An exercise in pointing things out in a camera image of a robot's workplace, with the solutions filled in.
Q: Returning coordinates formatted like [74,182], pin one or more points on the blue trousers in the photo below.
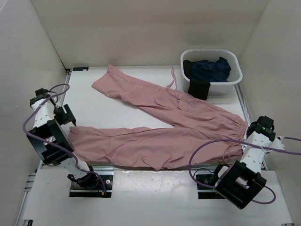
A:
[218,71]

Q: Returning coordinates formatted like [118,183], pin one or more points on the pink trousers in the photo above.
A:
[198,132]

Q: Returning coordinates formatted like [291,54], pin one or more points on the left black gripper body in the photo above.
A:
[61,117]

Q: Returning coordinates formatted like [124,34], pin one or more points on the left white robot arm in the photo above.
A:
[50,141]

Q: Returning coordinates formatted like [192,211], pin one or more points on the black trousers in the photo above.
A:
[199,83]

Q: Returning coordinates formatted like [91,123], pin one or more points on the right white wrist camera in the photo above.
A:
[277,144]

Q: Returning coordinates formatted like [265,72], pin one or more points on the white plastic basket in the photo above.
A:
[213,54]

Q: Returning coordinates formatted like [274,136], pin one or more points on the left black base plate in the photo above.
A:
[95,190]

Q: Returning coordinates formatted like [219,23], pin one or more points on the blue corner label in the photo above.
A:
[80,69]

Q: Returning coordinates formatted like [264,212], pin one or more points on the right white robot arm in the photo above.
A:
[242,181]

